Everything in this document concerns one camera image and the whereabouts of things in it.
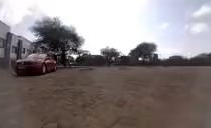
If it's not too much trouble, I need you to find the distant dark hedge row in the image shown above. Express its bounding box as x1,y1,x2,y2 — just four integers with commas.
74,51,211,67

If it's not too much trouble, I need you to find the large dark tree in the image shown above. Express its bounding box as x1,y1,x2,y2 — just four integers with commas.
29,15,86,67

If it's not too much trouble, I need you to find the grey building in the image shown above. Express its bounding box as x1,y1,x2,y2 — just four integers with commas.
0,15,37,69

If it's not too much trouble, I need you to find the flat-topped dark tree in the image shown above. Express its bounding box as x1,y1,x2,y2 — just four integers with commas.
128,41,158,63

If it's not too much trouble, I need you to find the red car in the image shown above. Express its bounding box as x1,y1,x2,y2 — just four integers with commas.
14,53,58,76

